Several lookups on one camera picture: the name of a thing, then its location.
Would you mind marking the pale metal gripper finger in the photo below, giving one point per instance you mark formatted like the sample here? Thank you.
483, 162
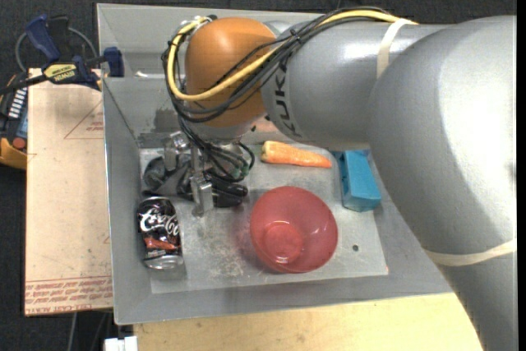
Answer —
196, 199
206, 195

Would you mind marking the red plastic bowl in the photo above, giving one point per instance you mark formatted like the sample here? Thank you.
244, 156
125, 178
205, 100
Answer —
293, 230

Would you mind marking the orange toy carrot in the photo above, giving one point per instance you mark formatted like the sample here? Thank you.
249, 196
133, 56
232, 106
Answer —
296, 155

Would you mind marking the black sunglasses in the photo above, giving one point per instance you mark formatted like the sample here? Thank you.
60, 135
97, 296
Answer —
230, 193

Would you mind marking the brown cardboard board red print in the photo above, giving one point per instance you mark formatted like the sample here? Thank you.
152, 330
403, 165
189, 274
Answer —
65, 197

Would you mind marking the black soda can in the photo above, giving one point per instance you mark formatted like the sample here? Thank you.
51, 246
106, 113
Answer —
160, 232

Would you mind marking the grey metal bin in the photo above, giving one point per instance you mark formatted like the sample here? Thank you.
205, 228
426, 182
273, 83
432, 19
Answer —
230, 259

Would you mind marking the blue box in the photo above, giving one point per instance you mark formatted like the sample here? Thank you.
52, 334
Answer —
359, 181

